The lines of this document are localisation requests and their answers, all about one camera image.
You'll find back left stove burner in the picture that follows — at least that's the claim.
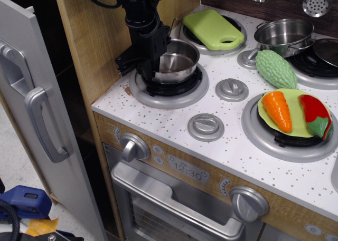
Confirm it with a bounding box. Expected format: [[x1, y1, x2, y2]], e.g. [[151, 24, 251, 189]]
[[179, 14, 248, 56]]

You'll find right oven dial knob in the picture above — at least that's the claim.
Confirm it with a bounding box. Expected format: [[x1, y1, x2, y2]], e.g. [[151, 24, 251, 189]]
[[230, 186, 270, 223]]

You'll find green plastic cutting board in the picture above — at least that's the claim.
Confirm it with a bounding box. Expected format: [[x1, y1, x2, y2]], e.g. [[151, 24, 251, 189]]
[[183, 9, 245, 51]]

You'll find oven dial knob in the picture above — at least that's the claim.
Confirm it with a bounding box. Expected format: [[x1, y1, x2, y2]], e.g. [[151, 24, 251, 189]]
[[120, 132, 151, 162], [230, 186, 270, 223]]

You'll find front left stove burner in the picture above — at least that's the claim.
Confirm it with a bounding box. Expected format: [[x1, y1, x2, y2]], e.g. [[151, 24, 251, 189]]
[[129, 64, 209, 110]]

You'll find silver fridge door handle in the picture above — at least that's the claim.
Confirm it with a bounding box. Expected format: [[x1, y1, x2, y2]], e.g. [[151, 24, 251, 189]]
[[24, 86, 69, 163]]

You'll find small steel pan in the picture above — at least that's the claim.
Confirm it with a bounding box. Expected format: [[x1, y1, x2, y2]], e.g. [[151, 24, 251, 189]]
[[151, 17, 201, 85]]

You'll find orange toy carrot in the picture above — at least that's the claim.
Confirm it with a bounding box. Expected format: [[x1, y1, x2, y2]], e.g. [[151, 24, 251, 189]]
[[261, 91, 293, 133]]

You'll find front right stove burner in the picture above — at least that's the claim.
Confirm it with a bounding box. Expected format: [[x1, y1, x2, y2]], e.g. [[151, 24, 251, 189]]
[[241, 94, 337, 163]]

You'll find oven clock display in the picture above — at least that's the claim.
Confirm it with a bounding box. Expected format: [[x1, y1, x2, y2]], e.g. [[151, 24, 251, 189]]
[[167, 155, 210, 184]]

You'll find hanging steel strainer spoon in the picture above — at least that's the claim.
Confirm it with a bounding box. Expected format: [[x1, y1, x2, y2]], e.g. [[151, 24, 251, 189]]
[[302, 0, 333, 18]]

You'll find silver oven door handle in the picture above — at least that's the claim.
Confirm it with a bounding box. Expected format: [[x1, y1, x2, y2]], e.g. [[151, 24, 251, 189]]
[[111, 162, 245, 240]]

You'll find green toy bitter gourd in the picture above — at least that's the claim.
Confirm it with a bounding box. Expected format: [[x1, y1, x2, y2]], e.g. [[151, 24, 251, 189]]
[[256, 50, 298, 89]]

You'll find blue device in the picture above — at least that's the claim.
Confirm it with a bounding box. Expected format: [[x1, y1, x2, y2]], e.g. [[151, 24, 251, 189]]
[[1, 185, 52, 219]]

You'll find silver stovetop knob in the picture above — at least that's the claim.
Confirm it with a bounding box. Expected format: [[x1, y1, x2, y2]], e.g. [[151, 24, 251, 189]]
[[237, 48, 260, 70], [187, 113, 225, 142], [215, 78, 249, 102]]

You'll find stove burner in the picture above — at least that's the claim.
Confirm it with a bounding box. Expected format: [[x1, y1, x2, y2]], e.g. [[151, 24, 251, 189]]
[[179, 14, 248, 56], [241, 94, 337, 163], [287, 48, 337, 90], [129, 64, 209, 110]]

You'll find silver stovetop knob back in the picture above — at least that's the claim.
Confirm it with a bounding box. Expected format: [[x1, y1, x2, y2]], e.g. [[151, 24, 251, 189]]
[[237, 48, 260, 70]]

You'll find red toy chili pepper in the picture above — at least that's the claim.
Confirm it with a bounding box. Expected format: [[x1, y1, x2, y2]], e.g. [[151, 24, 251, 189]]
[[298, 94, 333, 140]]

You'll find grey fridge door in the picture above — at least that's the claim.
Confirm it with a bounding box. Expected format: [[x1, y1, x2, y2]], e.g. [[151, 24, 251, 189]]
[[1, 0, 107, 240]]

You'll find left oven dial knob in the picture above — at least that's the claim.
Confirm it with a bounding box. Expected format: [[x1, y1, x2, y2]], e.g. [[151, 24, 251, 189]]
[[120, 132, 151, 162]]

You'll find silver stovetop knob upper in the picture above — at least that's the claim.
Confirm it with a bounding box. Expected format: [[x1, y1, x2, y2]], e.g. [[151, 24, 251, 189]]
[[215, 78, 249, 102]]

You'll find light green plate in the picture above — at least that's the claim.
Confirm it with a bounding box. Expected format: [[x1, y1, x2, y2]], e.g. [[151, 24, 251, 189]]
[[258, 89, 316, 138]]

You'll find silver stovetop knob lower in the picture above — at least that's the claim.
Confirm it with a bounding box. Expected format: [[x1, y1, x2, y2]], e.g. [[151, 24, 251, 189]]
[[187, 113, 225, 142]]

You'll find steel pot with handles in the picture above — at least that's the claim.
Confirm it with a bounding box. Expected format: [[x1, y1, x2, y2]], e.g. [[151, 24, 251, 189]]
[[254, 18, 315, 58]]

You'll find yellow paper scrap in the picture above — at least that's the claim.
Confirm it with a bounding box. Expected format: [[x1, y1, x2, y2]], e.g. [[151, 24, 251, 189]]
[[25, 218, 59, 237]]

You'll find dark pot lid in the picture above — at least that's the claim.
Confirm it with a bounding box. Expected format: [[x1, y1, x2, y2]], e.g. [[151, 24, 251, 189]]
[[313, 38, 338, 67]]

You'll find back right stove burner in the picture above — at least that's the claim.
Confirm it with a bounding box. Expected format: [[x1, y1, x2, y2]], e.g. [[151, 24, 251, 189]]
[[287, 48, 337, 90]]

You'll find black cable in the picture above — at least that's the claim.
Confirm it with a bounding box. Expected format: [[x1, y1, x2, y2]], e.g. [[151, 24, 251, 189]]
[[0, 199, 21, 241]]

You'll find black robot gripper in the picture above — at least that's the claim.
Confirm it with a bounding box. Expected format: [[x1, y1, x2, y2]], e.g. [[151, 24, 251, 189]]
[[115, 14, 170, 81]]

